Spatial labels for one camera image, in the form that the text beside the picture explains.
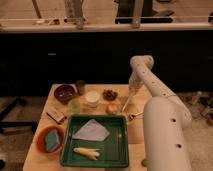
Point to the grey folded cloth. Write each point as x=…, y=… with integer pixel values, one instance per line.
x=92, y=131

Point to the yellow corn cob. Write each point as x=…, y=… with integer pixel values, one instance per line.
x=92, y=154

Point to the blue sponge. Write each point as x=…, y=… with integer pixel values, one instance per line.
x=52, y=140

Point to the green zucchini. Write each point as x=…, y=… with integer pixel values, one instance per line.
x=144, y=162

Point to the green plastic tray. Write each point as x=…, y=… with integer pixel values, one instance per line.
x=113, y=149

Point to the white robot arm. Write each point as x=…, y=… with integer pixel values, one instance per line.
x=165, y=117

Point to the orange bowl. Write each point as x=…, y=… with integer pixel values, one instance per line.
x=40, y=140

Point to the small brown snack bowl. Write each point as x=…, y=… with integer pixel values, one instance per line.
x=110, y=95

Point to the small wooden box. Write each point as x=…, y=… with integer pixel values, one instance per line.
x=58, y=117

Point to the dark purple bowl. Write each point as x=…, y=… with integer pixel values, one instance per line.
x=64, y=93

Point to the light green cup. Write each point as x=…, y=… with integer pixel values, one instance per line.
x=74, y=106

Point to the dark metal can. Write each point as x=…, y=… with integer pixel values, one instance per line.
x=80, y=86

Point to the black office chair base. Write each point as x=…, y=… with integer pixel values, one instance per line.
x=9, y=117

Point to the orange fruit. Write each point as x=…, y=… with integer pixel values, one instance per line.
x=112, y=108

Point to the white cup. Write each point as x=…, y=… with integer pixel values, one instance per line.
x=92, y=98

